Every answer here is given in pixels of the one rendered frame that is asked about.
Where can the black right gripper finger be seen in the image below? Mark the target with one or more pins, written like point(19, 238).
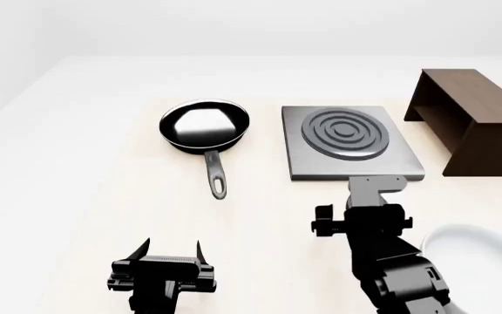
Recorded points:
point(323, 212)

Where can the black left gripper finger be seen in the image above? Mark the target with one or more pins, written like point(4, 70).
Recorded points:
point(200, 253)
point(140, 252)

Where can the grey electric stove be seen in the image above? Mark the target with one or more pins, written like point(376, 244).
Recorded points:
point(320, 157)

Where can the white plate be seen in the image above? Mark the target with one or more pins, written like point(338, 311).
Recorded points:
point(477, 248)

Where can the black frying pan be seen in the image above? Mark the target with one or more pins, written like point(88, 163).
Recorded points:
point(203, 126)

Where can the dark brown wooden shelf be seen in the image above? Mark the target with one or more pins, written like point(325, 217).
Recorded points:
point(490, 144)

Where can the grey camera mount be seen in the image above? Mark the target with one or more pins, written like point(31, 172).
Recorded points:
point(371, 191)

